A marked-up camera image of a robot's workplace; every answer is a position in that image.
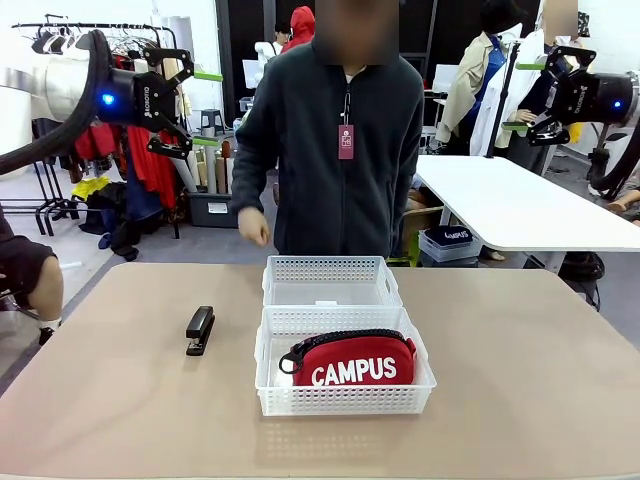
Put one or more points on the navy CAMPUS pouch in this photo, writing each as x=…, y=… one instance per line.
x=457, y=234

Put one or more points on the white basket with taller walls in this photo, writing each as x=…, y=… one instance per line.
x=345, y=400

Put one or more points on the clear plastic storage box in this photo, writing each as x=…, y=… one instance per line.
x=450, y=252

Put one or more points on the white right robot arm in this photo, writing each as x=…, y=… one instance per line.
x=637, y=100

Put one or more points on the person's right forearm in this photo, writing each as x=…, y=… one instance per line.
x=250, y=185

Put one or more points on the red hanging dress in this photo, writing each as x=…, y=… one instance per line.
x=150, y=170

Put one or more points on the brown cardboard tube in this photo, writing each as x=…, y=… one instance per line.
x=221, y=175

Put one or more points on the person in red hood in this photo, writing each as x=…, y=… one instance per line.
x=301, y=27

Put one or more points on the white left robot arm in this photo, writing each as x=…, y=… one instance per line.
x=60, y=90

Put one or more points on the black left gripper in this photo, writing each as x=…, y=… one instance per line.
x=132, y=97

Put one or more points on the red tag on jacket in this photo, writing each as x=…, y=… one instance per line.
x=346, y=142

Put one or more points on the black bag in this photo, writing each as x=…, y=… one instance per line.
x=582, y=270

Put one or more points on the red CAMPUS pencil case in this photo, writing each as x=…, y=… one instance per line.
x=355, y=362

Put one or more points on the black stapler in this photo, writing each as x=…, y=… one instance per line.
x=201, y=327

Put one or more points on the green plastic crate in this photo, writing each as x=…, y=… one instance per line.
x=412, y=247

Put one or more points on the white table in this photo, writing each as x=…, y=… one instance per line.
x=525, y=205

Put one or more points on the background person in white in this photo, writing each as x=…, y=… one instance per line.
x=562, y=30

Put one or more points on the yellow garment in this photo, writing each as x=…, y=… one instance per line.
x=90, y=187

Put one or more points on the black stool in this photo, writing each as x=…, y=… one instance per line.
x=211, y=120

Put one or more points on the white basket with shorter walls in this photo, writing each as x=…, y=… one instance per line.
x=280, y=285

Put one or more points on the person's right hand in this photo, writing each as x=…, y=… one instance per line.
x=255, y=227

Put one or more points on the mannequin with beige coat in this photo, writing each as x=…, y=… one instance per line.
x=470, y=75

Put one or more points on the grey storage bin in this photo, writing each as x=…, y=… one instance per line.
x=210, y=210

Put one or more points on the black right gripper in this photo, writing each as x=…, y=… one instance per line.
x=600, y=100

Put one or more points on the white rolled tube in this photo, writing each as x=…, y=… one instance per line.
x=189, y=172

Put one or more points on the black clothes rack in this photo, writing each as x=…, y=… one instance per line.
x=50, y=200

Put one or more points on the person in dark fleece jacket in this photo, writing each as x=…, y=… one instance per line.
x=340, y=200

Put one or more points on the seated person with bare leg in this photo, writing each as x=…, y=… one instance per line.
x=42, y=290

